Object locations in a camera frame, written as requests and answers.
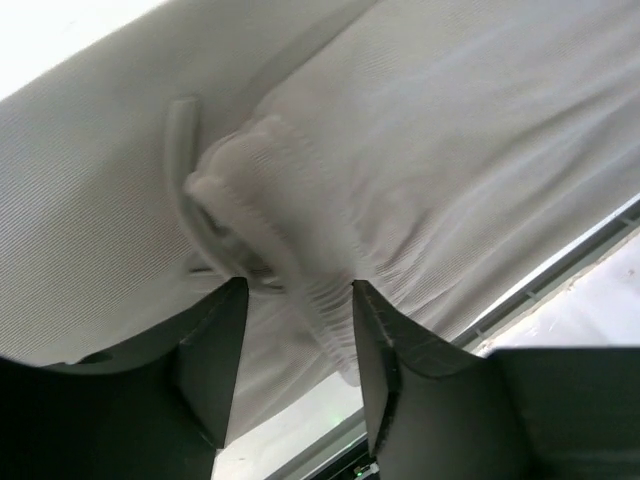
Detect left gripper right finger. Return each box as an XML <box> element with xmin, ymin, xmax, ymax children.
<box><xmin>352</xmin><ymin>280</ymin><xmax>639</xmax><ymax>479</ymax></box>

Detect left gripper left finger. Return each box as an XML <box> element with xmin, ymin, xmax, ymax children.
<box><xmin>1</xmin><ymin>277</ymin><xmax>249</xmax><ymax>479</ymax></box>

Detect grey trousers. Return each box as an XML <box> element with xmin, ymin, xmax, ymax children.
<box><xmin>1</xmin><ymin>1</ymin><xmax>639</xmax><ymax>439</ymax></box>

